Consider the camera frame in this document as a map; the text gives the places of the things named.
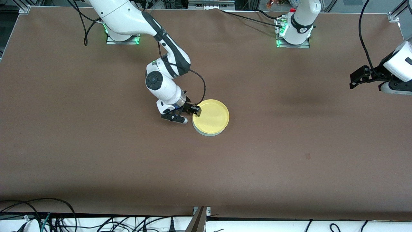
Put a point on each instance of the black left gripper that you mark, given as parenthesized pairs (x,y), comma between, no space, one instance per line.
(377,74)

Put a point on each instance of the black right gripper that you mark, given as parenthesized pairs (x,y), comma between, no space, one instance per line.
(187,106)

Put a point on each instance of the yellow round plate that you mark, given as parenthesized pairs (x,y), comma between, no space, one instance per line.
(212,116)

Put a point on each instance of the light green round plate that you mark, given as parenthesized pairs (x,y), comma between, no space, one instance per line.
(206,135)

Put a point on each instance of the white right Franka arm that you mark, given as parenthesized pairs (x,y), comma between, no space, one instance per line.
(122,16)

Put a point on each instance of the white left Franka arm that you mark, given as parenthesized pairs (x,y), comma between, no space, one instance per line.
(302,19)

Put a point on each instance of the silver power strip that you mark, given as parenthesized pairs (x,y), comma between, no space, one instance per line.
(210,4)

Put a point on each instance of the white ledge beside table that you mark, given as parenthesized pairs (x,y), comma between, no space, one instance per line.
(257,225)

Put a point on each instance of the aluminium frame corner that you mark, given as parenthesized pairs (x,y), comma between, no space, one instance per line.
(24,8)
(396,14)

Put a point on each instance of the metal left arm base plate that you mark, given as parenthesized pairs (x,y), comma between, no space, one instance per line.
(291,46)

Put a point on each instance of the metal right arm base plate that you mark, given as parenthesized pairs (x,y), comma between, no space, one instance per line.
(128,41)

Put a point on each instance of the metal table bracket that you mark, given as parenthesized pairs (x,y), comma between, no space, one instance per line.
(199,220)

